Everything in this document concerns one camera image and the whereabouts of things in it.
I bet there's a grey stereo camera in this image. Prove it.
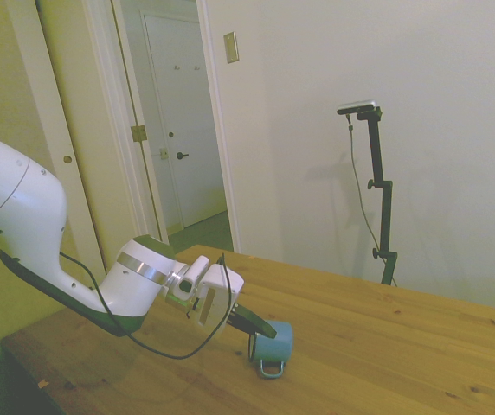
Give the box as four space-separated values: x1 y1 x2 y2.
336 99 380 117

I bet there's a blue enamel mug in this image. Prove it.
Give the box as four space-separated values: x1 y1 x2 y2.
247 320 296 381

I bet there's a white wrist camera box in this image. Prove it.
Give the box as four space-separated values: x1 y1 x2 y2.
172 254 211 303

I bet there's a white doorway frame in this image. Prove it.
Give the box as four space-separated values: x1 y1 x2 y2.
83 0 243 254

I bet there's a beige open door leaf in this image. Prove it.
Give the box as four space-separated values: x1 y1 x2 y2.
35 0 163 278

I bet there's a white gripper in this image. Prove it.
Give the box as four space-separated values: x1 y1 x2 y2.
185 263 279 339

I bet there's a beige wall switch plate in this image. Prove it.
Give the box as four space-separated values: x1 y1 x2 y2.
222 30 241 66

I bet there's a white panel door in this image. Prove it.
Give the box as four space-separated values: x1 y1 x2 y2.
142 11 228 231

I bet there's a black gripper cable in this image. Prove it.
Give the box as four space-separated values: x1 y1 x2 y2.
58 252 237 361

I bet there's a black jointed camera stand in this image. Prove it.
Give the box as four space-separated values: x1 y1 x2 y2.
356 107 401 287

